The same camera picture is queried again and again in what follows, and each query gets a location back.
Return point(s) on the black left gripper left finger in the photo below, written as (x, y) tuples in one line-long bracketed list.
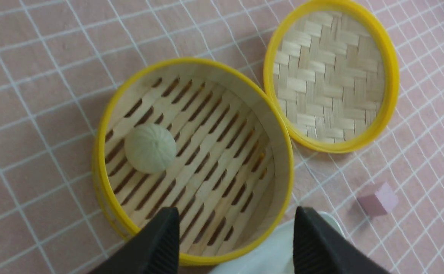
[(154, 250)]

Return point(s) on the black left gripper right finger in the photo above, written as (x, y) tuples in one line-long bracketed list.
[(319, 249)]

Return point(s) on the beige steamed bun back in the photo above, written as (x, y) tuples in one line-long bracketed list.
[(150, 148)]

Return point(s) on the white square ceramic plate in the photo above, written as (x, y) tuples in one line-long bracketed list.
[(273, 256)]

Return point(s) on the small pink cube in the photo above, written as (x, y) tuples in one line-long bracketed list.
[(378, 199)]

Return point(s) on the yellow-rimmed bamboo steamer basket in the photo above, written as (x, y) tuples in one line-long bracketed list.
[(232, 177)]

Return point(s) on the yellow-rimmed woven steamer lid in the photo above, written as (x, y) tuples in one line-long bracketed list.
[(332, 71)]

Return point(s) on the pink checkered tablecloth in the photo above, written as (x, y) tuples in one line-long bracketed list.
[(61, 61)]

